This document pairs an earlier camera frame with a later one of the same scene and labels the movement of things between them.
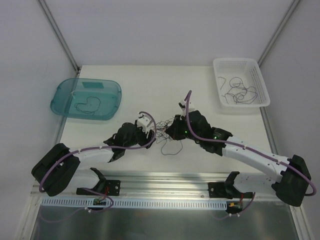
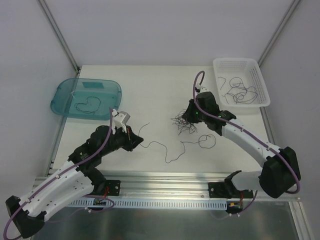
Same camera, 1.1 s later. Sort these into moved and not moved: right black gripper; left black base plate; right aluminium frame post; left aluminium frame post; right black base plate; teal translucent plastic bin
Moved: right black gripper
Not moved: left aluminium frame post; left black base plate; teal translucent plastic bin; right black base plate; right aluminium frame post
